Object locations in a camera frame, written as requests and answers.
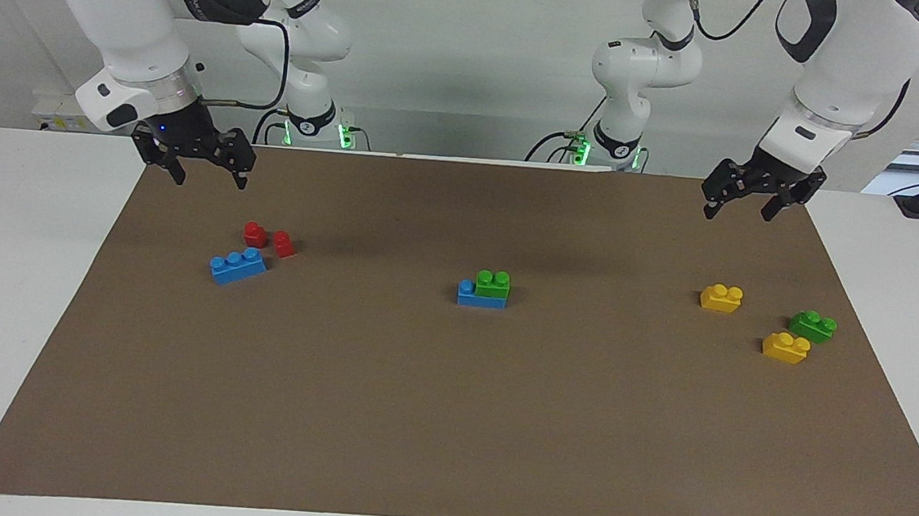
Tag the white power strip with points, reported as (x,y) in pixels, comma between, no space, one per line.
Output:
(60,116)

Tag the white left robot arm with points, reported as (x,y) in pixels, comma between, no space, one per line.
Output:
(853,51)

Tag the blue three-stud block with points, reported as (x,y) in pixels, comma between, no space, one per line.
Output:
(473,298)
(237,268)

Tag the brown table mat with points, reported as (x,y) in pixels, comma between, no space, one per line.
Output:
(415,410)

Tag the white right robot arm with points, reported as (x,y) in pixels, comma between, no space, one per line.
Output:
(118,10)

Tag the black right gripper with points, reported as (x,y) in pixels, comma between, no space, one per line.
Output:
(190,138)

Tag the yellow two-stud block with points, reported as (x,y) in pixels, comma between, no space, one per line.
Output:
(720,300)
(784,350)

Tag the green two-stud block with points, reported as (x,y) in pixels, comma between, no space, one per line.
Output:
(493,287)
(811,327)

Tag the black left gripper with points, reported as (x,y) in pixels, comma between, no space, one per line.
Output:
(761,177)

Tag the red small block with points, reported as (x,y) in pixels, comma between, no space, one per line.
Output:
(284,246)
(254,235)

